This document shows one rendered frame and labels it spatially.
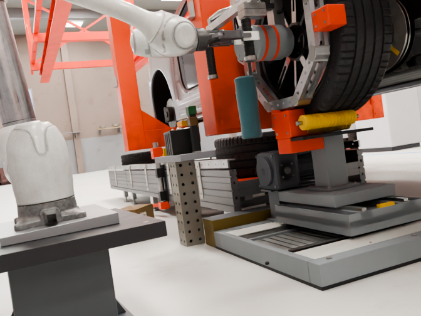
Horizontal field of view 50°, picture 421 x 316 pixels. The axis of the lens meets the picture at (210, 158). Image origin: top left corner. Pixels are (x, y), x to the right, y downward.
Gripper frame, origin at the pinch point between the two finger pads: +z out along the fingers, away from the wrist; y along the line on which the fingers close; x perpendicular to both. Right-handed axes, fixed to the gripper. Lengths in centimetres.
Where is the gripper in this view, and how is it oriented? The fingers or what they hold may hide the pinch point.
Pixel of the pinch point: (247, 37)
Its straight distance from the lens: 164.6
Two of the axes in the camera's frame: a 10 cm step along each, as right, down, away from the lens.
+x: -1.3, -9.9, -0.3
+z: 9.1, -1.3, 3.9
